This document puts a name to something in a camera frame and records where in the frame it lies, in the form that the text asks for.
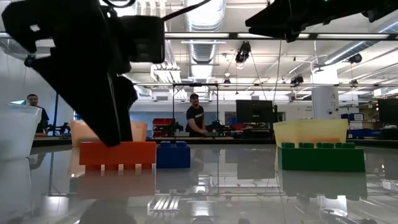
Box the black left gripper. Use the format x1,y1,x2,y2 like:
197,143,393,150
1,0,123,147

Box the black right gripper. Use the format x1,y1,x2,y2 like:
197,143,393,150
244,0,366,44

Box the orange toy brick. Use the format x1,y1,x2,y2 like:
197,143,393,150
79,141,157,171

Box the orange translucent bin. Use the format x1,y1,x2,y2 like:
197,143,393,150
70,120,149,147

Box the red storage bins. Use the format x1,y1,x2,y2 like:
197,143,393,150
152,117,177,138

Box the person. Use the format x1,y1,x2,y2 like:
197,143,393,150
26,93,50,134
185,93,208,138

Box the blue toy brick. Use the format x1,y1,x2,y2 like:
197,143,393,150
156,141,192,169

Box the clear plastic bin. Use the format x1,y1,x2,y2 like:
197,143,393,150
0,101,43,161

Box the white building column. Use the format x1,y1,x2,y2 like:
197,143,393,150
312,67,340,121

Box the long ceiling light strip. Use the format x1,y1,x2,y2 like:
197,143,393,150
164,32,398,40

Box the blue storage bins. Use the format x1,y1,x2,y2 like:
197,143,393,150
340,112,364,122

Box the black computer monitor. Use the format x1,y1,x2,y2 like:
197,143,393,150
235,99,279,124
377,98,398,125

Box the yellow translucent bin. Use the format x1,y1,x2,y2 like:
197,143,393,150
273,118,349,147

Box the green toy brick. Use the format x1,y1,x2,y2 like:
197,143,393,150
277,142,366,173

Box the silver ceiling air duct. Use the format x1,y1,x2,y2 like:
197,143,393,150
183,0,226,80
323,18,398,66

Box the black hanging ceiling camera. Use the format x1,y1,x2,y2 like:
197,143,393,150
235,41,252,64
348,53,363,65

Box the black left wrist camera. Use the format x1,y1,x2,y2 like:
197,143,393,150
119,15,165,64

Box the black left camera cable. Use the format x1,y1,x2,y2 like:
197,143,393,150
101,0,212,22

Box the black metal table frame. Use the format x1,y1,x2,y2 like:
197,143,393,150
32,136,398,146

